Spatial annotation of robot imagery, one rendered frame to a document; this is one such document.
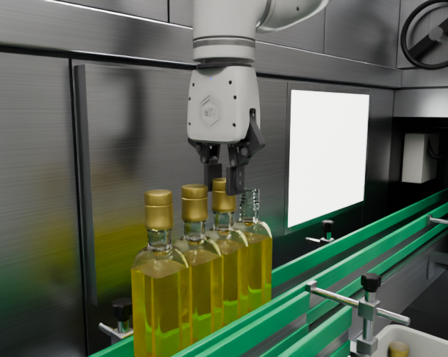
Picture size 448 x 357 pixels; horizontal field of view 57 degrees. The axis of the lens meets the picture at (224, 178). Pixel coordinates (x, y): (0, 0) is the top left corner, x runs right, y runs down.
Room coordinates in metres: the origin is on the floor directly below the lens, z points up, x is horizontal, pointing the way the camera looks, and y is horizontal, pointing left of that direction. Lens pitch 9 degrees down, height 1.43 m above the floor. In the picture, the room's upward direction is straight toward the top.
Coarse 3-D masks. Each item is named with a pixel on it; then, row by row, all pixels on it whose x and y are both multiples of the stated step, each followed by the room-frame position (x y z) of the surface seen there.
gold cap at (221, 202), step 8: (216, 184) 0.56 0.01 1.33; (224, 184) 0.56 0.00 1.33; (216, 192) 0.56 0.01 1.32; (224, 192) 0.56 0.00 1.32; (216, 200) 0.56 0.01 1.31; (224, 200) 0.56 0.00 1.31; (232, 200) 0.56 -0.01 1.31; (216, 208) 0.56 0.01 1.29; (224, 208) 0.56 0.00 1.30; (232, 208) 0.56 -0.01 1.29
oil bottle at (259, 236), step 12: (240, 228) 0.60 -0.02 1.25; (252, 228) 0.59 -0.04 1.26; (264, 228) 0.61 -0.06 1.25; (252, 240) 0.58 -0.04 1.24; (264, 240) 0.60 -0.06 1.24; (252, 252) 0.58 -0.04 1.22; (264, 252) 0.60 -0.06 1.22; (252, 264) 0.58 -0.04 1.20; (264, 264) 0.60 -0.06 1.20; (252, 276) 0.58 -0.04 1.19; (264, 276) 0.60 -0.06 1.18; (252, 288) 0.58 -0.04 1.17; (264, 288) 0.60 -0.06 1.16; (252, 300) 0.58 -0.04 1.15; (264, 300) 0.60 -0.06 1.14
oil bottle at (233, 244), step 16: (224, 240) 0.55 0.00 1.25; (240, 240) 0.56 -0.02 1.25; (224, 256) 0.54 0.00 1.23; (240, 256) 0.56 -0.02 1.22; (224, 272) 0.54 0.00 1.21; (240, 272) 0.56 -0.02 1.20; (224, 288) 0.54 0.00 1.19; (240, 288) 0.56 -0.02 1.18; (224, 304) 0.54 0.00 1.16; (240, 304) 0.56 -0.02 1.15; (224, 320) 0.54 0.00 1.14
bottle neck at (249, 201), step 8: (248, 192) 0.60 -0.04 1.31; (256, 192) 0.61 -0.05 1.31; (240, 200) 0.62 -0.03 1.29; (248, 200) 0.60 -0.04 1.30; (256, 200) 0.61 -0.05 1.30; (240, 208) 0.62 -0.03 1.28; (248, 208) 0.60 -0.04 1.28; (256, 208) 0.61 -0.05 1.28; (240, 216) 0.61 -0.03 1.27; (248, 216) 0.61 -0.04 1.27; (256, 216) 0.61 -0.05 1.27
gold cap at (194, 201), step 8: (192, 184) 0.54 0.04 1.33; (200, 184) 0.54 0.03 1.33; (184, 192) 0.52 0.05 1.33; (192, 192) 0.52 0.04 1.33; (200, 192) 0.52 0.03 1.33; (184, 200) 0.52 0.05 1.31; (192, 200) 0.52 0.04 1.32; (200, 200) 0.52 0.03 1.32; (184, 208) 0.52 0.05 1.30; (192, 208) 0.52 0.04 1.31; (200, 208) 0.52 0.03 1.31; (184, 216) 0.52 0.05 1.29; (192, 216) 0.52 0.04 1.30; (200, 216) 0.52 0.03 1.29
